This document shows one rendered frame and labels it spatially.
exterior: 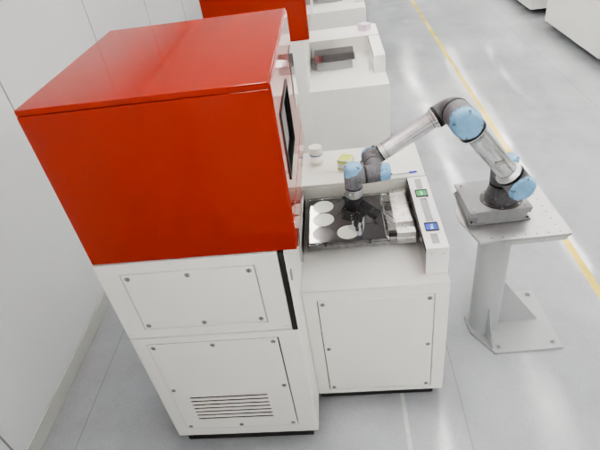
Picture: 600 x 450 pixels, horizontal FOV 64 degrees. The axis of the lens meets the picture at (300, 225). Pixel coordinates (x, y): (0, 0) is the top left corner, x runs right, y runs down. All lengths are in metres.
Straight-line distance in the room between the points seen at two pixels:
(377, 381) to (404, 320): 0.46
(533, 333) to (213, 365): 1.79
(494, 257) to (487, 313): 0.41
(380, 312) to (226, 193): 0.96
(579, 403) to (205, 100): 2.28
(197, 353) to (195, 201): 0.77
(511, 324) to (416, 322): 0.94
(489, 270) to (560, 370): 0.66
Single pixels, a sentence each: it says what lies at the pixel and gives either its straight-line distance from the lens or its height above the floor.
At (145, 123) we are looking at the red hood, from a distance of 1.49.
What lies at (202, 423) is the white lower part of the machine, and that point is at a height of 0.18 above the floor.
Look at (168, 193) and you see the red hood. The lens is 1.60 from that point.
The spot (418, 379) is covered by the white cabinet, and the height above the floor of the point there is 0.16.
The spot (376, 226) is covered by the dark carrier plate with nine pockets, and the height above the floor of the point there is 0.90.
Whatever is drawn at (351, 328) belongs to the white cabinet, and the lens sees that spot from 2.25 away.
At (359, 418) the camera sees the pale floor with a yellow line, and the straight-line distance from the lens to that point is 2.66.
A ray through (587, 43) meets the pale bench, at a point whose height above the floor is 0.16.
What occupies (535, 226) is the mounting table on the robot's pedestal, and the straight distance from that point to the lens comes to 2.46.
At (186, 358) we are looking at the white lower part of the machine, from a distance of 2.17.
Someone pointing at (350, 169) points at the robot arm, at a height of 1.26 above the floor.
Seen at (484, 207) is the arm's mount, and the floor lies 0.89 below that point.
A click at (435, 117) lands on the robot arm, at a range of 2.11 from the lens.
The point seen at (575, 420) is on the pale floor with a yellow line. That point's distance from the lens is 2.81.
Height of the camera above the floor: 2.28
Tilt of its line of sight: 37 degrees down
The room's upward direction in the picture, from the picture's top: 9 degrees counter-clockwise
